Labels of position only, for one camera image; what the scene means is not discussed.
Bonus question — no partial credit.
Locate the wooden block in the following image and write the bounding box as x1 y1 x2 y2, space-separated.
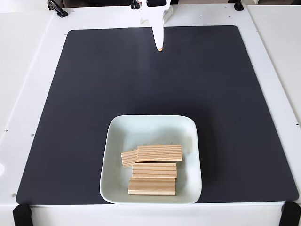
120 148 139 168
137 144 183 163
127 177 177 196
131 162 178 179

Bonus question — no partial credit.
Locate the white square plate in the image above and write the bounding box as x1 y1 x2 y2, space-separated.
99 114 203 205

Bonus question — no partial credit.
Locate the black rubber mat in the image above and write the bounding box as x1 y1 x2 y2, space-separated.
15 25 300 205

